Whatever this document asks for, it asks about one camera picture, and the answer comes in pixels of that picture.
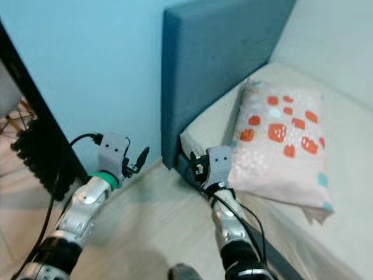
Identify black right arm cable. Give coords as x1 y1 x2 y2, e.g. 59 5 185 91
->
201 184 269 263

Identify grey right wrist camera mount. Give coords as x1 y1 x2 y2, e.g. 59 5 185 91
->
207 146 234 186

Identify grey right robot leg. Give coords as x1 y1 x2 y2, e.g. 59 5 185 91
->
168 264 207 280

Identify pink pillow orange print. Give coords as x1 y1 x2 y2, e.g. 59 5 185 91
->
227 79 336 212

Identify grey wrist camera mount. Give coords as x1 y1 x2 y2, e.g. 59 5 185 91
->
98 133 130 176
207 146 234 186

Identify cream bed mattress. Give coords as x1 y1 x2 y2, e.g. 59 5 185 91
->
178 0 373 280

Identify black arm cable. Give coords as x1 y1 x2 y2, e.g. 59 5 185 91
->
201 184 269 263
20 133 105 280

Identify dark blue bed headboard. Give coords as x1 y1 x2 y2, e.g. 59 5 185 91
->
161 0 297 196

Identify black door frame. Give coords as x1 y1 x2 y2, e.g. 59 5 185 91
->
0 23 88 184

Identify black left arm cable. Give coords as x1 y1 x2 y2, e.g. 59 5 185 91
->
20 133 105 280

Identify black ribbed foam pad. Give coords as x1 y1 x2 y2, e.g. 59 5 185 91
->
12 120 76 186

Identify white chair wooden legs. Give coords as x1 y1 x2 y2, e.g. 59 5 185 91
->
0 76 36 132

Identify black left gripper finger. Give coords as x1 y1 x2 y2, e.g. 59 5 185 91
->
131 147 150 174

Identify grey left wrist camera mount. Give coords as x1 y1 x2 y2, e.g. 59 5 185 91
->
98 133 130 176

